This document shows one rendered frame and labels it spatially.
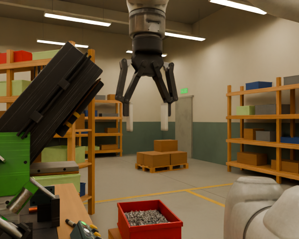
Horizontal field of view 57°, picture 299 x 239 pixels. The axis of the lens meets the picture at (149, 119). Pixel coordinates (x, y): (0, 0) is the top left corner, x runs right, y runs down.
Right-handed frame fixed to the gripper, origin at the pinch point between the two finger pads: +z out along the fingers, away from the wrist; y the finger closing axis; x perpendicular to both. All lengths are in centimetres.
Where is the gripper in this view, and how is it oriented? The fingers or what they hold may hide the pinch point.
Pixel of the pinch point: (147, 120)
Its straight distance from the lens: 68.3
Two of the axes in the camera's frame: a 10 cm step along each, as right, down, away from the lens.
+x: -3.6, 0.0, 9.3
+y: 9.3, 0.0, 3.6
